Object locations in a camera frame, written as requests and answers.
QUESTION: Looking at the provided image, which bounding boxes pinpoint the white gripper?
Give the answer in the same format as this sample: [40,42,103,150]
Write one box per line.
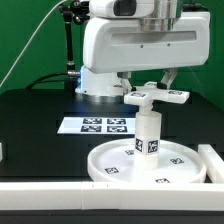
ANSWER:
[83,0,210,93]

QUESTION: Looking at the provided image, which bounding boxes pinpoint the white cross table base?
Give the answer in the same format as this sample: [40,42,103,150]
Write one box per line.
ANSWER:
[106,81,191,116]

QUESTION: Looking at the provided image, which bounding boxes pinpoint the white round table top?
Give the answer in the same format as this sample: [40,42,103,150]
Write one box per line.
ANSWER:
[87,138,206,183]

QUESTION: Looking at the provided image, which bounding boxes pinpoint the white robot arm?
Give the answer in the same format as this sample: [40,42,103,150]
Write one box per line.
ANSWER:
[76,0,210,102]

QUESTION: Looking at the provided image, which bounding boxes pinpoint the white marker sheet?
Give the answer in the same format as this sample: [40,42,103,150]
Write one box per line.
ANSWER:
[57,117,135,135]

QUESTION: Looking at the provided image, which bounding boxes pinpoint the white right fence bar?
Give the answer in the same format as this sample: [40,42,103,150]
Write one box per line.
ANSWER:
[198,144,224,184]

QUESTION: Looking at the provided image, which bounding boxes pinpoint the white fence bar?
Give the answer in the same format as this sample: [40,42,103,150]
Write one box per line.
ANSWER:
[198,144,224,184]
[0,182,224,211]

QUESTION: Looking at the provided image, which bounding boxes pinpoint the white front fence bar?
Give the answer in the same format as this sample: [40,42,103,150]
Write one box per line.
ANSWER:
[0,182,224,211]

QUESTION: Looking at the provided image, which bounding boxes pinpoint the white left fence piece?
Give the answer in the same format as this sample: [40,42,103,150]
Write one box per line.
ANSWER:
[0,142,3,162]

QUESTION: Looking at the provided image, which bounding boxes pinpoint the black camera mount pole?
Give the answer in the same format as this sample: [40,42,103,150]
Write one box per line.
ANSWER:
[59,2,90,95]

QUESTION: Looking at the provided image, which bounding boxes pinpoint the black camera on mount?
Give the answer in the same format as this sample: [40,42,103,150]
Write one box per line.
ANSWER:
[71,0,90,9]

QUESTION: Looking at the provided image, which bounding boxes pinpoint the black cables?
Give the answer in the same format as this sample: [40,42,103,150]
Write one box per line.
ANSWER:
[25,72,70,90]

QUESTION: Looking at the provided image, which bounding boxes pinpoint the white cable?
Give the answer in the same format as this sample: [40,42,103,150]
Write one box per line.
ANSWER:
[0,0,68,90]

